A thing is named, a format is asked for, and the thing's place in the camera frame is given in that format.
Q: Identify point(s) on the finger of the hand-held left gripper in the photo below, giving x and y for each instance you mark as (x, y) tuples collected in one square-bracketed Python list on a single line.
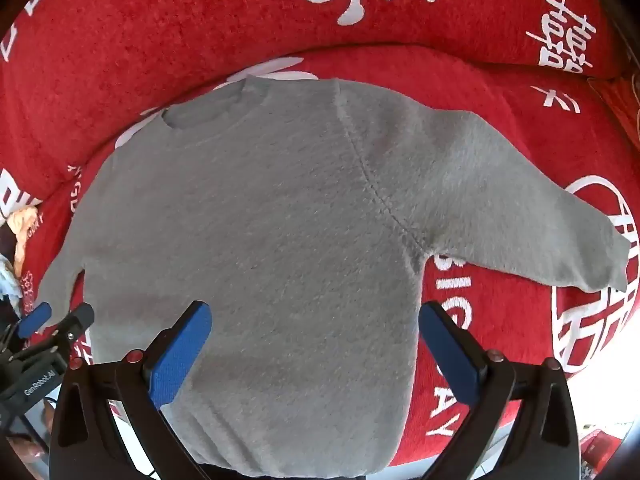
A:
[(75, 324), (35, 319)]

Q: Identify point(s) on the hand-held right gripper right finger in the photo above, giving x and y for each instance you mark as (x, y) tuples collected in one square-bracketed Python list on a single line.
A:
[(450, 360)]

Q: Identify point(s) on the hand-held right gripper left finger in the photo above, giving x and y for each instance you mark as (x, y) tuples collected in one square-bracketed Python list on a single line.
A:
[(182, 355)]

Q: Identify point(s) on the grey sweater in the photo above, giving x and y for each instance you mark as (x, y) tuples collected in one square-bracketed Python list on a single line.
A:
[(280, 240)]

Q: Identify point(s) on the light blue cloth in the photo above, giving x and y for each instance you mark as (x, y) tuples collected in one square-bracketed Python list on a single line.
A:
[(7, 280)]

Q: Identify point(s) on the red box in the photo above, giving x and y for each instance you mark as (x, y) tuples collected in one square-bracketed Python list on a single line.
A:
[(600, 447)]

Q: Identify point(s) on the red printed blanket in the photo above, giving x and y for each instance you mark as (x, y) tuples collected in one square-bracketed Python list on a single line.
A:
[(150, 35)]

